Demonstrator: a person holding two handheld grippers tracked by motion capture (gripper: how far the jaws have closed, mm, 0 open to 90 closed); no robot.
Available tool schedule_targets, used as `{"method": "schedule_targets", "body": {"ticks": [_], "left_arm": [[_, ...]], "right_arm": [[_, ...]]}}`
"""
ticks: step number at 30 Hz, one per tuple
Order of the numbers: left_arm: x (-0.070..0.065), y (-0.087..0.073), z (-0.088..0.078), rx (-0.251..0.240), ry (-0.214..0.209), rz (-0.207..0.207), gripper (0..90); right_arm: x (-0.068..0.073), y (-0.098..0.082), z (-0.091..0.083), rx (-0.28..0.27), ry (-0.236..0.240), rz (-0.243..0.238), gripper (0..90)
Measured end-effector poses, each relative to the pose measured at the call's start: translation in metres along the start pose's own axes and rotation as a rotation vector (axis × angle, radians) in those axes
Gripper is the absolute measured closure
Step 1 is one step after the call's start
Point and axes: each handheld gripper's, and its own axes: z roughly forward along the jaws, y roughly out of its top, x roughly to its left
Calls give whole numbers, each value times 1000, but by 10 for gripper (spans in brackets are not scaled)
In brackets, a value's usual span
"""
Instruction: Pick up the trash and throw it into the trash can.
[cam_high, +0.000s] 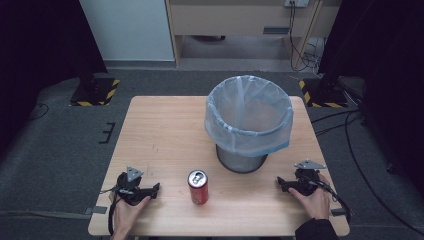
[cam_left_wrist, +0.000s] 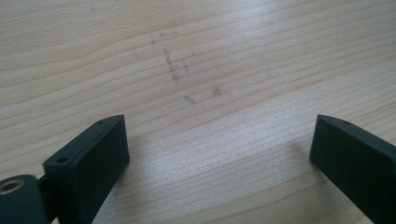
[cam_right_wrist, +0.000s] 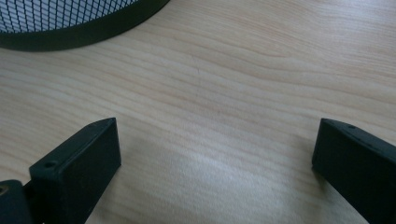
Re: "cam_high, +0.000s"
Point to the grey wall socket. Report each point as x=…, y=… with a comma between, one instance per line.
x=296, y=3

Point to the trash bin with plastic liner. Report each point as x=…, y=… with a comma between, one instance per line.
x=248, y=116

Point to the light wooden desk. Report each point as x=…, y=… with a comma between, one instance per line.
x=240, y=20

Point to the black curtain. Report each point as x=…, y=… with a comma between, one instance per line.
x=40, y=60
x=383, y=66

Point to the grey tape strip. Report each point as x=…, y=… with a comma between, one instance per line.
x=337, y=212

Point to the person's right hand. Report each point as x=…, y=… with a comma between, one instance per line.
x=315, y=203

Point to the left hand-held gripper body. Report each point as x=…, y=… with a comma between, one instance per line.
x=128, y=186

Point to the hazard-striped black stand base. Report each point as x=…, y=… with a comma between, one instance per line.
x=95, y=93
x=323, y=93

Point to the person's left hand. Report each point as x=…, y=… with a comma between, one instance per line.
x=128, y=213

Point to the metal mesh trash bin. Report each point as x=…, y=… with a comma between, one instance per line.
x=240, y=160

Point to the white cabinet panel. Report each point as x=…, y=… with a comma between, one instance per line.
x=126, y=30

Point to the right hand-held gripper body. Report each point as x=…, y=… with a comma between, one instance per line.
x=305, y=181

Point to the red soda can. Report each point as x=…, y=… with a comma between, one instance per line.
x=198, y=190

